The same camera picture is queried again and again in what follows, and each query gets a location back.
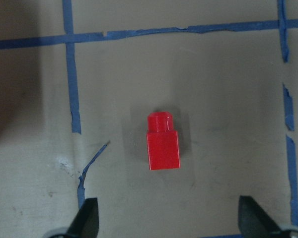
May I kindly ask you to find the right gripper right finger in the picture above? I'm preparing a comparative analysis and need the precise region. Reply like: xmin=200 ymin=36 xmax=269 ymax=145
xmin=238 ymin=195 xmax=298 ymax=238

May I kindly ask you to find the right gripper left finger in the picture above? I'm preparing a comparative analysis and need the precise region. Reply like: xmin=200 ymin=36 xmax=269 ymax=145
xmin=43 ymin=197 xmax=100 ymax=238

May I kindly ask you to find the red toy block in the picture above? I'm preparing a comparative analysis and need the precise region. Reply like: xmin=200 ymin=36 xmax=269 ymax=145
xmin=147 ymin=112 xmax=180 ymax=170

